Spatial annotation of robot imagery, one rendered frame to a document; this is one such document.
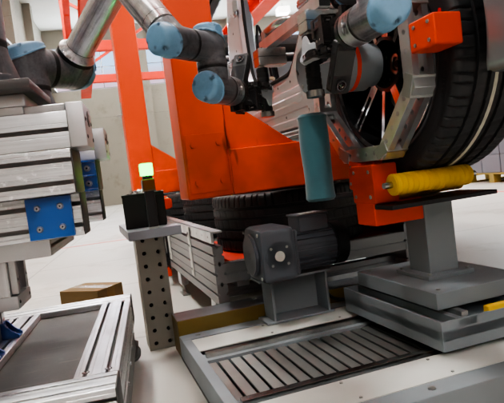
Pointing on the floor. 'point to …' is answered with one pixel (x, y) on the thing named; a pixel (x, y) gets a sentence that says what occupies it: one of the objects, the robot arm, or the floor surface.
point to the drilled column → (154, 292)
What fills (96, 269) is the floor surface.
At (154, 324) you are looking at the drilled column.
